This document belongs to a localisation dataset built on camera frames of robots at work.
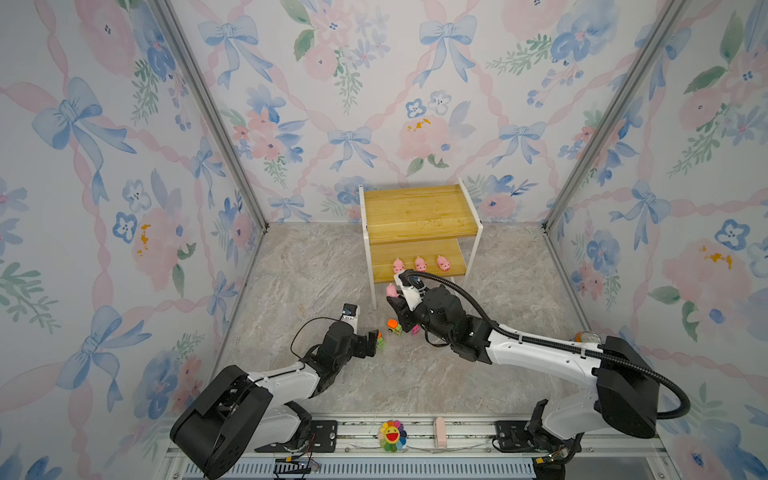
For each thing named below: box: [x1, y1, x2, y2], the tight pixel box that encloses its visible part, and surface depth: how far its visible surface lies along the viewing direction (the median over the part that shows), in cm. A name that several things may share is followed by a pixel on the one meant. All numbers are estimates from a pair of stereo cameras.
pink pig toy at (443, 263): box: [437, 255, 451, 271], surface depth 88 cm
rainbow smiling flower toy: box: [378, 420, 408, 453], surface depth 75 cm
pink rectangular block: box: [436, 416, 447, 448], surface depth 75 cm
